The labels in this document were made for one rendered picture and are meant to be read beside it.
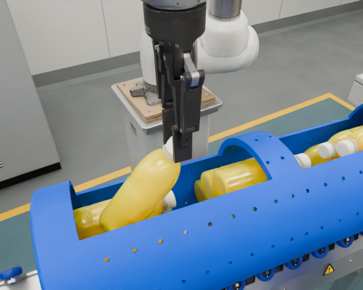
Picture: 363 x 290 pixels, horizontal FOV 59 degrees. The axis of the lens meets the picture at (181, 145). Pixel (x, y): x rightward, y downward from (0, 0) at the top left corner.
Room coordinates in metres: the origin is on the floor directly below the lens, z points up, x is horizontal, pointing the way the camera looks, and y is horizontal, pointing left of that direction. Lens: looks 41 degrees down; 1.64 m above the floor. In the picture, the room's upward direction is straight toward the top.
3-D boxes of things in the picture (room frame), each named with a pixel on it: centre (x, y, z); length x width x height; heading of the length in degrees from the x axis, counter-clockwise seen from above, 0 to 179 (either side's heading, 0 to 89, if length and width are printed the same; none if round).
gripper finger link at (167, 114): (0.42, 0.02, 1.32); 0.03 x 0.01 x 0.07; 112
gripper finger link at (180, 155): (0.37, 0.00, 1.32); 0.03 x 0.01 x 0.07; 112
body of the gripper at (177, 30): (0.40, 0.01, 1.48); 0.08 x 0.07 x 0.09; 22
